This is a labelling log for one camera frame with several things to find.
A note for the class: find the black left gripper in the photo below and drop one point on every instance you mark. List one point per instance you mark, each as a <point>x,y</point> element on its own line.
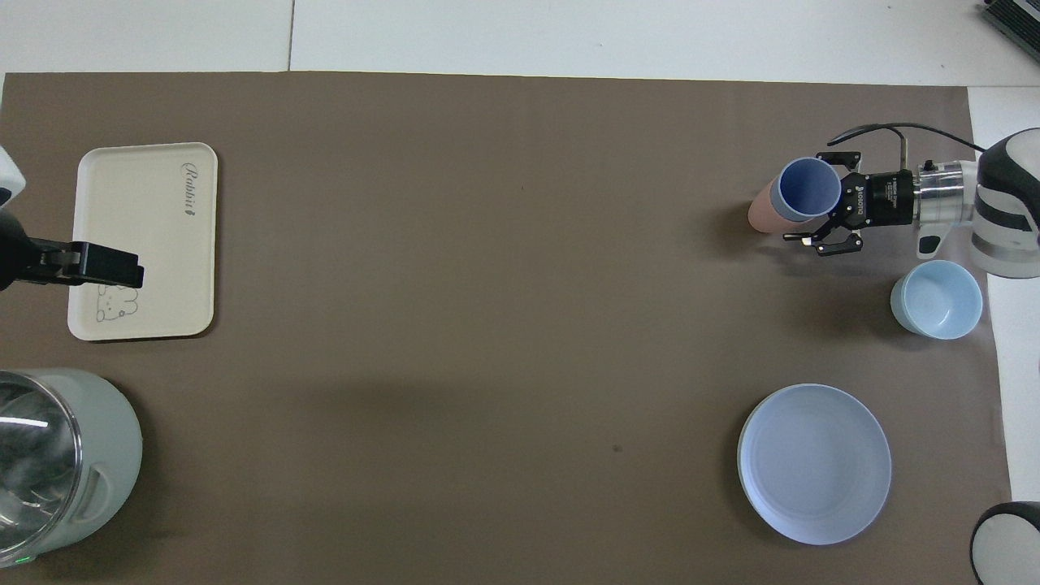
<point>12,256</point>

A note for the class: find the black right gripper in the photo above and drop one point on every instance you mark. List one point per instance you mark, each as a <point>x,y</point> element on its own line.
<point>881,199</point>

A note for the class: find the blue cup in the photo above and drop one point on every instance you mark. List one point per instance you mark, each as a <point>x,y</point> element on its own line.
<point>808,187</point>

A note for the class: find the pink cup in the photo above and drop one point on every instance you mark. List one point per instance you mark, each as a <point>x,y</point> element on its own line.
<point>764,215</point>

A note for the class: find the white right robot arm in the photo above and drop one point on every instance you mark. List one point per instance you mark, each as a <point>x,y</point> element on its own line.
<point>1007,211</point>

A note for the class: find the cream tray with Rabbit print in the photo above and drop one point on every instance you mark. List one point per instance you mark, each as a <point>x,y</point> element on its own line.
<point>138,211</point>

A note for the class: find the light blue bowl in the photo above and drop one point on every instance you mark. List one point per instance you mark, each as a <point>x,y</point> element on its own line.
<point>938,301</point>

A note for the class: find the pale green electric pot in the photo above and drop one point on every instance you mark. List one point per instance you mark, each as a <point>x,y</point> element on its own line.
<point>110,439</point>

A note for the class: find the grey ribbed device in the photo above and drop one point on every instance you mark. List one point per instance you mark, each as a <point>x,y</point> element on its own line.
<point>1020,16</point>

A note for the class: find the pale blue plate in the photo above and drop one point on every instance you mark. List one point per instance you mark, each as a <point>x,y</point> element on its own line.
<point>812,463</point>

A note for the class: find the brown table mat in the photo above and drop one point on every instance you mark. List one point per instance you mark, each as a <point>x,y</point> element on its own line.
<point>520,325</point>

